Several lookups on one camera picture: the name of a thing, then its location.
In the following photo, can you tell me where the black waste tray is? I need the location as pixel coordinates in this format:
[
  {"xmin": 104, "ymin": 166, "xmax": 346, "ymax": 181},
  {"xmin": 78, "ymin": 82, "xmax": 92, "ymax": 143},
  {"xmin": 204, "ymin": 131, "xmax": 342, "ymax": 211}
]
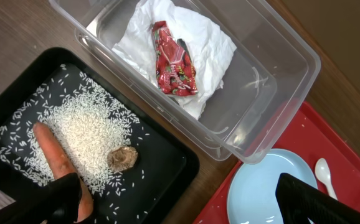
[{"xmin": 0, "ymin": 48, "xmax": 199, "ymax": 223}]

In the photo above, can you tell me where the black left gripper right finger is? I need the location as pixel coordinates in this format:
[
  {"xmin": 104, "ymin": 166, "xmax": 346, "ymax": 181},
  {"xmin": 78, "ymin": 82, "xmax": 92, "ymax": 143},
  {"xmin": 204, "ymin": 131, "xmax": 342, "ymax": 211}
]
[{"xmin": 275, "ymin": 173, "xmax": 360, "ymax": 224}]

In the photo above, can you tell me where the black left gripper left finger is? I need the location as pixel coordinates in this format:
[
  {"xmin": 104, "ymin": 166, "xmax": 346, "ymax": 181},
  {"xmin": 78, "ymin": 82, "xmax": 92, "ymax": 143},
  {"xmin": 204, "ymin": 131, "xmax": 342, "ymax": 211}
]
[{"xmin": 0, "ymin": 173, "xmax": 82, "ymax": 224}]

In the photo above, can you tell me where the red serving tray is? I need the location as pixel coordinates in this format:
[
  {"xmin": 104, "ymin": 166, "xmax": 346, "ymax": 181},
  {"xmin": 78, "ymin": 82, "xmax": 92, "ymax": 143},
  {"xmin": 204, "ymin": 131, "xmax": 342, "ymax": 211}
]
[{"xmin": 195, "ymin": 103, "xmax": 360, "ymax": 223}]

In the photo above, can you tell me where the pile of rice grains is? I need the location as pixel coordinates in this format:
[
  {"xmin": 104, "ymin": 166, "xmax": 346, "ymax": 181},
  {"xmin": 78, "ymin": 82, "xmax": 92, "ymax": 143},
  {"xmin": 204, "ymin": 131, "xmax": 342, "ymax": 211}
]
[{"xmin": 0, "ymin": 63, "xmax": 140, "ymax": 223}]

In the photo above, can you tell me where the light blue plate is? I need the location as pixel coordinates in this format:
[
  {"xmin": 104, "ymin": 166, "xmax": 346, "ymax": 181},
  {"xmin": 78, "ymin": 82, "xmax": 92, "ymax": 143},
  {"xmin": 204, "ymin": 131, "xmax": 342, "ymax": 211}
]
[{"xmin": 227, "ymin": 149, "xmax": 318, "ymax": 224}]

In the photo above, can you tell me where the clear plastic bin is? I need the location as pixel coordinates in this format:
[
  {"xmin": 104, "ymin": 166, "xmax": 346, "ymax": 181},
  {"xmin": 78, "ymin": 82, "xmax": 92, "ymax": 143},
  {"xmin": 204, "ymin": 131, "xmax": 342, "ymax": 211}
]
[{"xmin": 51, "ymin": 1, "xmax": 321, "ymax": 164}]

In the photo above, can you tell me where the red candy wrapper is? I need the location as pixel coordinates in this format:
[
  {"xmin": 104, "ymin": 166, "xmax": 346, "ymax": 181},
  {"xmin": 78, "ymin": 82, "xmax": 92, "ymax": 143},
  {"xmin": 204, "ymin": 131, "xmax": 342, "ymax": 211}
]
[{"xmin": 152, "ymin": 21, "xmax": 198, "ymax": 96}]

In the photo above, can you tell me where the orange food piece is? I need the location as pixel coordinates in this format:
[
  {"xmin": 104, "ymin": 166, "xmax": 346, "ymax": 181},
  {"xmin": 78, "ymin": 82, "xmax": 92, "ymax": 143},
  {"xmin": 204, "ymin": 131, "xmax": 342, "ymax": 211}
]
[{"xmin": 33, "ymin": 122, "xmax": 93, "ymax": 223}]

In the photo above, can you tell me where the white spoon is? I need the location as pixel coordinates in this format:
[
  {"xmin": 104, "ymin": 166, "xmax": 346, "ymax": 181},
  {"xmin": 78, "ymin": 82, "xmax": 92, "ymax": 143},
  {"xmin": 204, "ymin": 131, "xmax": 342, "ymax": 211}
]
[{"xmin": 315, "ymin": 158, "xmax": 338, "ymax": 200}]

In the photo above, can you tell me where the brown food scrap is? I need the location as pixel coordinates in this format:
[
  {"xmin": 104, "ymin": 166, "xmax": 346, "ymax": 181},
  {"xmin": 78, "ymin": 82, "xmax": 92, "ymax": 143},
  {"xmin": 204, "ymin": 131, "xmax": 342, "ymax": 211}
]
[{"xmin": 107, "ymin": 146, "xmax": 138, "ymax": 172}]

